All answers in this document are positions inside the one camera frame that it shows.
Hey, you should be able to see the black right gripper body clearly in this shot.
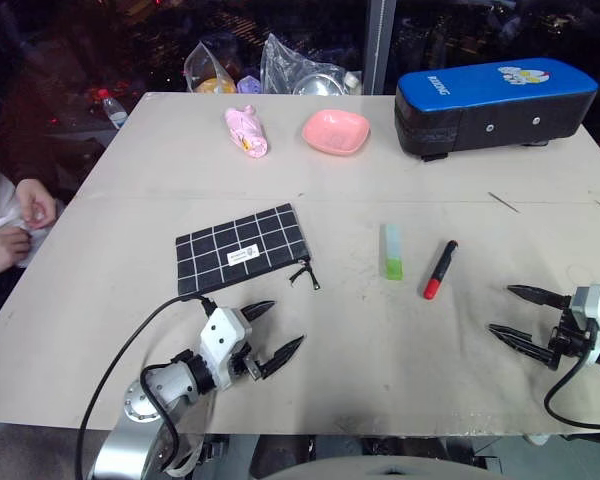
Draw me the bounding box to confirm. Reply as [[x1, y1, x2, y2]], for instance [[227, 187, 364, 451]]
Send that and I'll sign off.
[[546, 306, 595, 371]]

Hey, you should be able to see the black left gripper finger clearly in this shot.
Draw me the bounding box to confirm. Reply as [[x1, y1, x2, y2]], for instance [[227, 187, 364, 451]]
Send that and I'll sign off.
[[241, 299, 278, 324], [259, 335, 307, 381]]

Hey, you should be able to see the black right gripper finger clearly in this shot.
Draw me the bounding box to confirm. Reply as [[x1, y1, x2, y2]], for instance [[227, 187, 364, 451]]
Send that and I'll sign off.
[[487, 323, 555, 363], [505, 284, 574, 310]]

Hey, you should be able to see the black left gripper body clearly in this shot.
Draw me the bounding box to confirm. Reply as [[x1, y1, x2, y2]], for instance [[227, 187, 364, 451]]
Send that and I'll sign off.
[[229, 344, 264, 384]]

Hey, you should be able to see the black grid pencil pouch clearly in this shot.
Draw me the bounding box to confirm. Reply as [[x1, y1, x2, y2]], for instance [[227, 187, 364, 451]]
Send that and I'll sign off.
[[174, 201, 325, 298]]

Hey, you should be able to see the bystander left hand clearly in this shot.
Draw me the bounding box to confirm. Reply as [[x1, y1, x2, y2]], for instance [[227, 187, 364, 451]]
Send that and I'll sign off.
[[15, 178, 58, 232]]

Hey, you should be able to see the bystander right hand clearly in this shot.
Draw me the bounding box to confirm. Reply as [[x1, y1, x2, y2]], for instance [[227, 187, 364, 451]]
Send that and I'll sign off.
[[0, 226, 32, 280]]

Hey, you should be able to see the red and black marker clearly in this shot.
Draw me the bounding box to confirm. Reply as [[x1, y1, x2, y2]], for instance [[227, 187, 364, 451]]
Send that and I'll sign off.
[[422, 239, 460, 302]]

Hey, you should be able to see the green translucent glue stick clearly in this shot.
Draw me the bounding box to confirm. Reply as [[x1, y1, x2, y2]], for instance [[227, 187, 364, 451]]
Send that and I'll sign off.
[[379, 223, 407, 282]]

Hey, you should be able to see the blue and black boxing pad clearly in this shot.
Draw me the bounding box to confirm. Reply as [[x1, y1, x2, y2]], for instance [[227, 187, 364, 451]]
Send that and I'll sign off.
[[393, 57, 599, 163]]

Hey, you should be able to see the pink plastic bowl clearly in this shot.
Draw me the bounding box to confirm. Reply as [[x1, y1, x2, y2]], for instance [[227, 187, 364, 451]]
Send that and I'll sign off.
[[301, 109, 372, 157]]

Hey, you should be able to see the purple small object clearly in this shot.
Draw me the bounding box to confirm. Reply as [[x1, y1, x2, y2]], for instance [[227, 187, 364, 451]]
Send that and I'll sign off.
[[235, 75, 264, 95]]

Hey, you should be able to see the plastic bag with orange contents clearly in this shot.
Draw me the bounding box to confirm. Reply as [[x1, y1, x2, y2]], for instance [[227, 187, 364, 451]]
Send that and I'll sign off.
[[183, 41, 239, 95]]

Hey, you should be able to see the clear bag with metal bowl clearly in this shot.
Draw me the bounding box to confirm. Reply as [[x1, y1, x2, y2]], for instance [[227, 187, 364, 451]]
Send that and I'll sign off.
[[259, 32, 365, 97]]

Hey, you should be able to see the clear red-capped water bottle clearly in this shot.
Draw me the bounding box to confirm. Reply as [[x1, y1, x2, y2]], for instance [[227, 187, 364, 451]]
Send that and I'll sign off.
[[95, 88, 130, 131]]

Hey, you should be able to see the grey vertical pillar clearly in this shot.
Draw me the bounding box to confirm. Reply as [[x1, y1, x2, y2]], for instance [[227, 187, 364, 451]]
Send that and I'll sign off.
[[363, 0, 399, 97]]

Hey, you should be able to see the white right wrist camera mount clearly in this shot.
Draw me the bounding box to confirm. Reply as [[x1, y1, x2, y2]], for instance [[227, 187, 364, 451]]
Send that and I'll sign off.
[[569, 283, 600, 362]]

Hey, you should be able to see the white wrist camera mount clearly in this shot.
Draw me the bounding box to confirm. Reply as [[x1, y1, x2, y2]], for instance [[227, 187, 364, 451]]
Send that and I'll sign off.
[[569, 283, 600, 362], [198, 306, 254, 392]]

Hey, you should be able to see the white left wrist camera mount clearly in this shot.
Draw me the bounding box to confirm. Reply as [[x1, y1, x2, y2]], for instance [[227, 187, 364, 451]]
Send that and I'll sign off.
[[198, 306, 254, 392]]

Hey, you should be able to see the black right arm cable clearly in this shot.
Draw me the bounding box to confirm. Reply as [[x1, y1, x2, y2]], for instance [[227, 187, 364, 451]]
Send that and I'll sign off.
[[543, 319, 600, 432]]

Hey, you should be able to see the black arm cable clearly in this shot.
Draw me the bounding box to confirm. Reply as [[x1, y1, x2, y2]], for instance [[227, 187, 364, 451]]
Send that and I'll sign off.
[[74, 294, 217, 480], [543, 319, 600, 432]]

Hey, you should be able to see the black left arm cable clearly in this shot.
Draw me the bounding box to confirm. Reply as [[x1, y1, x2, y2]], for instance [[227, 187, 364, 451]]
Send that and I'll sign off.
[[74, 294, 217, 480]]

